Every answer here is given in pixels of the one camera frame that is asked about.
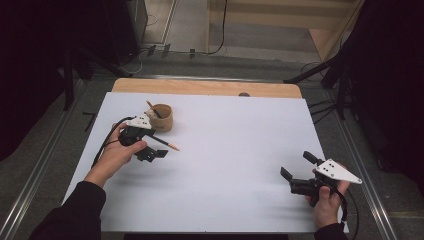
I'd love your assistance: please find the light wooden board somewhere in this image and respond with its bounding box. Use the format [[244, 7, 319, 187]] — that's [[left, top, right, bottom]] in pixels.
[[308, 0, 366, 63]]

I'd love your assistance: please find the black bent bar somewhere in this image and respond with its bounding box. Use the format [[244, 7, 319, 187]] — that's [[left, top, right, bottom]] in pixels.
[[82, 111, 98, 133]]

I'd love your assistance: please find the black hanging cable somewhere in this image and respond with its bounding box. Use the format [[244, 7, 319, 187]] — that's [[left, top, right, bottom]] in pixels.
[[199, 0, 229, 56]]

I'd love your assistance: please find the person's left hand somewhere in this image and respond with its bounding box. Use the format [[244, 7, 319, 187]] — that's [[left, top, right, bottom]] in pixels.
[[83, 122, 148, 188]]

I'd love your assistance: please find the wooden cup with animal figure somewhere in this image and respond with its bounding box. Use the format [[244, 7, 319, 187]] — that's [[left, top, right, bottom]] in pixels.
[[146, 103, 174, 133]]

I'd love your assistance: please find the person's right hand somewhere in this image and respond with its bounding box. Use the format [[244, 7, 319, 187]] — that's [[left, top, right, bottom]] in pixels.
[[304, 178, 351, 229]]

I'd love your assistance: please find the white table mat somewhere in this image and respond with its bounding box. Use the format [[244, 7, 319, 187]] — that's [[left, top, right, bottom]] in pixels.
[[62, 92, 349, 234]]

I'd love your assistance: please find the wooden table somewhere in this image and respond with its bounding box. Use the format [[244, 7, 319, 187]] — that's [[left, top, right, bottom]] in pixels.
[[111, 77, 303, 100]]

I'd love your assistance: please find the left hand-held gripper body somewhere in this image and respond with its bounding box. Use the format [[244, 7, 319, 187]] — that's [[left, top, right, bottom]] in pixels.
[[118, 114, 159, 164]]

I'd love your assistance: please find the black curtain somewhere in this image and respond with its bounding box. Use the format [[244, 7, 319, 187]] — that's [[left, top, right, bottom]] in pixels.
[[333, 0, 424, 194], [0, 0, 111, 161]]

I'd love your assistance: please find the black floor cable bundle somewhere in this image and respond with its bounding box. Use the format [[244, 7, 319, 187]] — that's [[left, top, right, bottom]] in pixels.
[[299, 61, 338, 125]]

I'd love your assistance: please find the right hand-held gripper cable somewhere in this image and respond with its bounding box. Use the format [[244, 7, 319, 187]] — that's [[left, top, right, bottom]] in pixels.
[[333, 188, 360, 240]]

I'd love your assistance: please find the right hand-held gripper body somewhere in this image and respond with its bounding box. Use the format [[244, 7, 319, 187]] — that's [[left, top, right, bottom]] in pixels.
[[289, 158, 363, 208]]

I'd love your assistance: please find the black cabinet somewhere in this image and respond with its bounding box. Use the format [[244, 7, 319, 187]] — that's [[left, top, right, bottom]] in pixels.
[[103, 0, 149, 66]]

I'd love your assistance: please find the left hand-held gripper cable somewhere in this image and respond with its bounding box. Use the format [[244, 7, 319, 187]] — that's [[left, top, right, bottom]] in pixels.
[[91, 116, 136, 169]]

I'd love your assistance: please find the black metal stand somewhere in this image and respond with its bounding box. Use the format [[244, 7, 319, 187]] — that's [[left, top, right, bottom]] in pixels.
[[283, 54, 354, 121], [61, 46, 134, 112]]

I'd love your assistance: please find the hand-held gripper cable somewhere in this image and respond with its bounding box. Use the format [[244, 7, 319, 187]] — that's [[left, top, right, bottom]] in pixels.
[[333, 188, 360, 240], [91, 116, 136, 169]]

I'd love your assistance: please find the white floor cable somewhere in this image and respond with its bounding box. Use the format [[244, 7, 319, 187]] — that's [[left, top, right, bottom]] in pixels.
[[116, 48, 151, 76]]

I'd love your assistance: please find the metal floor rail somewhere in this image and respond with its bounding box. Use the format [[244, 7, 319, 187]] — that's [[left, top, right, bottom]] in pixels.
[[0, 78, 88, 240], [324, 89, 398, 240]]

